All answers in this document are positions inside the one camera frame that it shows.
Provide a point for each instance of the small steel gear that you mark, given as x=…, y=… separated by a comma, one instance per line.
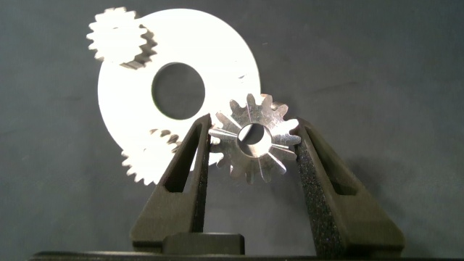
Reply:
x=103, y=43
x=139, y=168
x=235, y=158

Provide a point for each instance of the dark mat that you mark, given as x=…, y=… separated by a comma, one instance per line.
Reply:
x=362, y=54

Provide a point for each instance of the round white plate with pins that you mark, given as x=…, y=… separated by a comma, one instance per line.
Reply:
x=217, y=54

